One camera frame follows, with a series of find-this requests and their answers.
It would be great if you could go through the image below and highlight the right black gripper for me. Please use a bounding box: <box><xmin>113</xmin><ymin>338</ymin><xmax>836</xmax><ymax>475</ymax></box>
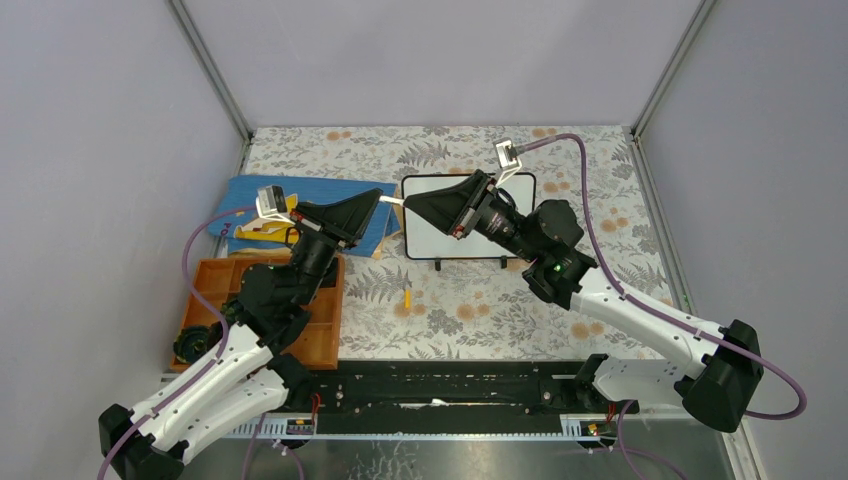
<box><xmin>404</xmin><ymin>169</ymin><xmax>541</xmax><ymax>263</ymax></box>

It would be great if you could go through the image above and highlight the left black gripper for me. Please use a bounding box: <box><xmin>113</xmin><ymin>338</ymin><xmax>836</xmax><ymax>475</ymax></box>
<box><xmin>289</xmin><ymin>189</ymin><xmax>381</xmax><ymax>307</ymax></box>

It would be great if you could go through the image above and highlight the white marker pen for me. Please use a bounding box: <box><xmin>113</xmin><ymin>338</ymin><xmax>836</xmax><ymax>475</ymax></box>
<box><xmin>379</xmin><ymin>195</ymin><xmax>404</xmax><ymax>206</ymax></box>

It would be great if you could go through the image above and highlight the black framed whiteboard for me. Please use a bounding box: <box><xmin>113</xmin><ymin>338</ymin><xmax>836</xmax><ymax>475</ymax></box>
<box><xmin>401</xmin><ymin>172</ymin><xmax>536</xmax><ymax>262</ymax></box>

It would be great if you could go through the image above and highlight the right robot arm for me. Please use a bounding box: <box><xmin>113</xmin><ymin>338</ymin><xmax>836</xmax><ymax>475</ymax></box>
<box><xmin>402</xmin><ymin>170</ymin><xmax>764</xmax><ymax>433</ymax></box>

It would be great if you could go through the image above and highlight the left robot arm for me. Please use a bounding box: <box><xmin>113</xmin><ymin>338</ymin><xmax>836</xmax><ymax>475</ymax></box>
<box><xmin>97</xmin><ymin>185</ymin><xmax>383</xmax><ymax>479</ymax></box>

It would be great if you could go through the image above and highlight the floral table mat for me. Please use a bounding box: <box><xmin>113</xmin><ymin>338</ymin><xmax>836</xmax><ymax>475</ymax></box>
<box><xmin>244</xmin><ymin>126</ymin><xmax>676</xmax><ymax>360</ymax></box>

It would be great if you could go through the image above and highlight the blue pikachu cloth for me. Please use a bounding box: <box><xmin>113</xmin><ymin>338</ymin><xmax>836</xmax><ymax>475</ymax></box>
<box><xmin>208</xmin><ymin>175</ymin><xmax>396</xmax><ymax>253</ymax></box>

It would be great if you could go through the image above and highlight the dark round object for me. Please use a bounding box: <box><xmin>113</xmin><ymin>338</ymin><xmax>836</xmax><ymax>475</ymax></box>
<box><xmin>172</xmin><ymin>324</ymin><xmax>222</xmax><ymax>364</ymax></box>

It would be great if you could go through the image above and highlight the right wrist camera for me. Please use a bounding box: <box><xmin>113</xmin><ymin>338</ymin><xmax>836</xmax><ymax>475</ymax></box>
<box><xmin>494</xmin><ymin>139</ymin><xmax>523</xmax><ymax>188</ymax></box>

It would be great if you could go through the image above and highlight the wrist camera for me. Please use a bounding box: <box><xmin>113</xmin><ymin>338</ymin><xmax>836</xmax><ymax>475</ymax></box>
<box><xmin>494</xmin><ymin>139</ymin><xmax>523</xmax><ymax>188</ymax></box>
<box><xmin>255</xmin><ymin>185</ymin><xmax>298</xmax><ymax>223</ymax></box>

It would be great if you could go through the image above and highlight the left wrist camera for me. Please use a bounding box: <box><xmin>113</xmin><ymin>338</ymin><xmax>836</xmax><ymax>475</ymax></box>
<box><xmin>255</xmin><ymin>185</ymin><xmax>298</xmax><ymax>223</ymax></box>

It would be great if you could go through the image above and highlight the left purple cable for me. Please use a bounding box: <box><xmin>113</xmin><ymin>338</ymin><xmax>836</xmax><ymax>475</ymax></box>
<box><xmin>96</xmin><ymin>205</ymin><xmax>266</xmax><ymax>480</ymax></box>

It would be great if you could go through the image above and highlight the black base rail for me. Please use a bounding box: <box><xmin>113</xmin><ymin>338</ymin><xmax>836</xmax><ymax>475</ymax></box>
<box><xmin>291</xmin><ymin>360</ymin><xmax>641</xmax><ymax>437</ymax></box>

